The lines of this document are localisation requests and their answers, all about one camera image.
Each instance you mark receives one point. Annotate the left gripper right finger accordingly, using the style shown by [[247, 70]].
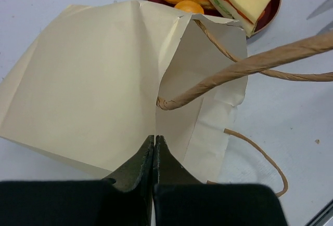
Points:
[[180, 199]]

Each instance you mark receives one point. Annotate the metal tongs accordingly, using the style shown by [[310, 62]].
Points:
[[323, 7]]

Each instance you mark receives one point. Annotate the beige paper bag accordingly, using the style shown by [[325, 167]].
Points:
[[98, 80]]

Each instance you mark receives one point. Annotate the red round tray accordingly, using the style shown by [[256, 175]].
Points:
[[268, 15]]

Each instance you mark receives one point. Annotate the small round fake bun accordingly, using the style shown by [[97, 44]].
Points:
[[189, 6]]

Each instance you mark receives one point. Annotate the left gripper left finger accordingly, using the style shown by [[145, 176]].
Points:
[[121, 198]]

